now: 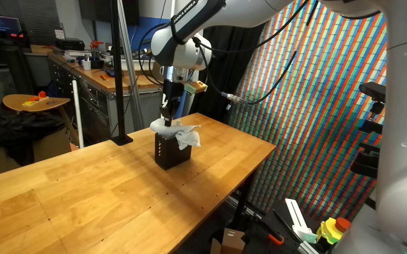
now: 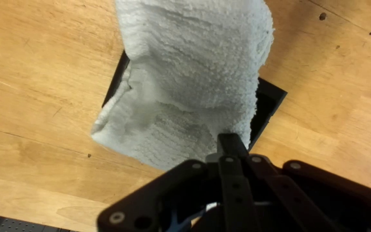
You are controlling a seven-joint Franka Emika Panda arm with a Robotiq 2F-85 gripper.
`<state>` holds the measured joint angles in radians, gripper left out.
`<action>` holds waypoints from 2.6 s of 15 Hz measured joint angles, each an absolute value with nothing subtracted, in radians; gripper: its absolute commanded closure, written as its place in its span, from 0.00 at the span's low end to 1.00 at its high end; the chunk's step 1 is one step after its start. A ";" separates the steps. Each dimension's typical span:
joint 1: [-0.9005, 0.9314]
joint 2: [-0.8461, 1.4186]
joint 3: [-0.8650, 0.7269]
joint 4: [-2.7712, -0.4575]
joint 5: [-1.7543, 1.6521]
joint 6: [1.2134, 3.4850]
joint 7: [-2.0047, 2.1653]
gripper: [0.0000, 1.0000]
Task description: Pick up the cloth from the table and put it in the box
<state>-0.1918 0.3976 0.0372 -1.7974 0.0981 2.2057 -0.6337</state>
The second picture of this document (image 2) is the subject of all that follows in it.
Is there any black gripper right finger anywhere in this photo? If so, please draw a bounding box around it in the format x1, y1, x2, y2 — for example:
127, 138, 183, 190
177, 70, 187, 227
230, 133, 371, 232

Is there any black perforated metal box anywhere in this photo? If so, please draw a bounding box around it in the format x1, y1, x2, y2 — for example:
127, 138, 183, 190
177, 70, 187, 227
101, 51, 289, 151

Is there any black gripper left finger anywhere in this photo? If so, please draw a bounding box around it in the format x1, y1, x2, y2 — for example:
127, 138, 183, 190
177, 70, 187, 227
97, 133, 239, 232

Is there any white terry cloth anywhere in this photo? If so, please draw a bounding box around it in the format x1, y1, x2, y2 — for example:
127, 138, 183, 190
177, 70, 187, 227
91, 0, 276, 173

